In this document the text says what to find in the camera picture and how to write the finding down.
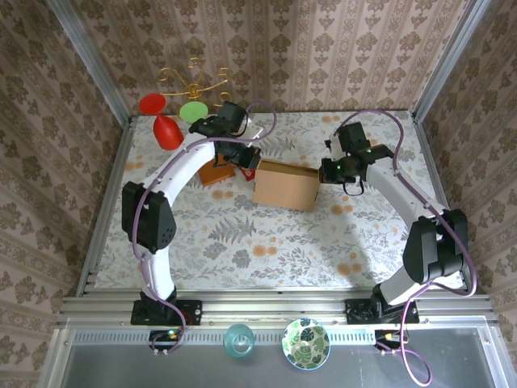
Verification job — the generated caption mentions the brown cardboard box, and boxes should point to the brown cardboard box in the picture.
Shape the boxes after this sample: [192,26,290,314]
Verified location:
[252,159,322,213]

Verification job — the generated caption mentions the green plastic wine glass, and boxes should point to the green plastic wine glass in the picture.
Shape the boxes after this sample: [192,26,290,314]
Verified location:
[179,101,209,134]

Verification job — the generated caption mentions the red plastic wine glass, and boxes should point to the red plastic wine glass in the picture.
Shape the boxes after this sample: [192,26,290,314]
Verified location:
[139,92,184,152]

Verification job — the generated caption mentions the leaf pattern bowl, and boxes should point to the leaf pattern bowl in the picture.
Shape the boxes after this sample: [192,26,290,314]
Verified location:
[281,317,332,371]

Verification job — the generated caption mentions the small black connector board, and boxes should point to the small black connector board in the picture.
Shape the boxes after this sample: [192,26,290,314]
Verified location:
[374,328,410,352]
[149,328,183,352]

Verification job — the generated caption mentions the teal glass cup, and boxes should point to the teal glass cup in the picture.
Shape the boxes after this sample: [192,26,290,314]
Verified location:
[223,323,256,359]

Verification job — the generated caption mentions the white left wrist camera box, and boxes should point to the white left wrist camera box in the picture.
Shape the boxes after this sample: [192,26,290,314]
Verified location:
[241,120,266,141]

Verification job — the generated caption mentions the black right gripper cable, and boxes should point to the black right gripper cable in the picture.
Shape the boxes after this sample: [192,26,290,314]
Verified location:
[342,179,365,197]

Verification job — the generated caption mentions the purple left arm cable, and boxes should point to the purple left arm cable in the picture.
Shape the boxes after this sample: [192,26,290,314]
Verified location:
[132,100,278,357]

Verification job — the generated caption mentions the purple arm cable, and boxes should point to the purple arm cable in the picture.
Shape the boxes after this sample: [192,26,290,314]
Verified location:
[334,108,479,386]
[132,100,278,357]

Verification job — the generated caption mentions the gold wire glass rack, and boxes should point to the gold wire glass rack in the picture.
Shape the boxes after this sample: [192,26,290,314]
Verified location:
[158,57,233,108]

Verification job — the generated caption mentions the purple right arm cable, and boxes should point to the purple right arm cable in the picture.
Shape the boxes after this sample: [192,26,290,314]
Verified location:
[334,108,479,386]

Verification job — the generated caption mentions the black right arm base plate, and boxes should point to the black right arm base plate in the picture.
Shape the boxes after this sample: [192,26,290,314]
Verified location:
[344,297,421,325]

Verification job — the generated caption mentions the aluminium frame rail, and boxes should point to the aluminium frame rail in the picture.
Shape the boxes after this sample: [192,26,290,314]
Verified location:
[56,293,498,329]

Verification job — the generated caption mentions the aluminium corner post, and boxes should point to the aluminium corner post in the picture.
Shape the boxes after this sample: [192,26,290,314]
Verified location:
[410,0,486,121]
[43,0,133,124]

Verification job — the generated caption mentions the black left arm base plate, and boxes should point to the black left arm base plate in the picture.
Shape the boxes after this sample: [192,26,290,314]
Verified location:
[130,299,204,326]

